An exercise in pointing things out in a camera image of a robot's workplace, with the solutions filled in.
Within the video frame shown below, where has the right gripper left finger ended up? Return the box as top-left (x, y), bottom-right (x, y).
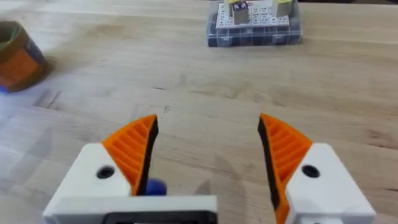
top-left (42, 114), bottom-right (159, 224)

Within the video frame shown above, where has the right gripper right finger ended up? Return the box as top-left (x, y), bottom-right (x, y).
top-left (257, 113), bottom-right (377, 224)

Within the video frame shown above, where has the small blue toy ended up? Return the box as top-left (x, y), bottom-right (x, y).
top-left (144, 178), bottom-right (168, 197)

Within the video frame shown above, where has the clear plastic parts box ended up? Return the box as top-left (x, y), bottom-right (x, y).
top-left (205, 0), bottom-right (303, 48)

